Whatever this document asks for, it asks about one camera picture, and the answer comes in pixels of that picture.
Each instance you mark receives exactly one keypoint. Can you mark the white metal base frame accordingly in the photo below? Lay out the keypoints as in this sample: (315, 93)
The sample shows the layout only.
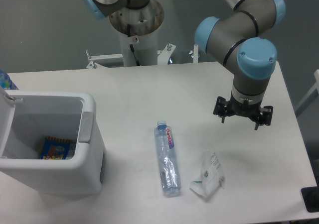
(133, 55)

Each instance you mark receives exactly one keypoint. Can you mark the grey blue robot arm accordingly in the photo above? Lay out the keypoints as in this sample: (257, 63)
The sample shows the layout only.
(234, 42)

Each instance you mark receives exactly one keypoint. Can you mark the clear plastic water bottle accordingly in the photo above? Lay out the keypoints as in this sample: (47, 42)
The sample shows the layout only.
(167, 161)

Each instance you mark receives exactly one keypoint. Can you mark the white frame at right edge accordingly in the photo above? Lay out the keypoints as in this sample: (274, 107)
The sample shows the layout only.
(309, 97)

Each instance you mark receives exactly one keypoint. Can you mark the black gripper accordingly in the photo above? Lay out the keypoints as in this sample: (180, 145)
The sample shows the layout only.
(260, 116)

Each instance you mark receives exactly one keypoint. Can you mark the white plastic trash can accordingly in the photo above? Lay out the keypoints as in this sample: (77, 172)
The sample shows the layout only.
(28, 117)

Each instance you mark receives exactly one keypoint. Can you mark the black clamp at table edge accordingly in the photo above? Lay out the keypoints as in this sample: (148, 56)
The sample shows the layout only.
(311, 198)

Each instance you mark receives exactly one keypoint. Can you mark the colourful snack wrapper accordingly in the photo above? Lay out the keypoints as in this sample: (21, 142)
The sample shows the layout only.
(58, 149)

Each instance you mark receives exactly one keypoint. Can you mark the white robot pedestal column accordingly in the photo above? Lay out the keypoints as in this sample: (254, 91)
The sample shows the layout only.
(138, 26)

